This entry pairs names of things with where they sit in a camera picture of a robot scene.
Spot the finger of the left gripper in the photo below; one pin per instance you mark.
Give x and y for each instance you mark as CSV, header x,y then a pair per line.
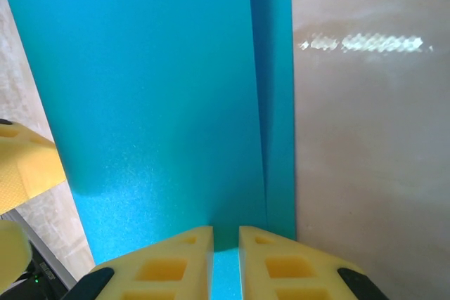
x,y
24,166
12,251

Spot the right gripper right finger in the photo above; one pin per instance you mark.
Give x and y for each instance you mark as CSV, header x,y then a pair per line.
x,y
281,268

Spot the blue square paper sheet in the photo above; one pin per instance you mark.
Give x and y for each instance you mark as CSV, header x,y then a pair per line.
x,y
158,85

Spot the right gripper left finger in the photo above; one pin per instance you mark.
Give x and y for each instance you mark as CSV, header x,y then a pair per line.
x,y
165,268

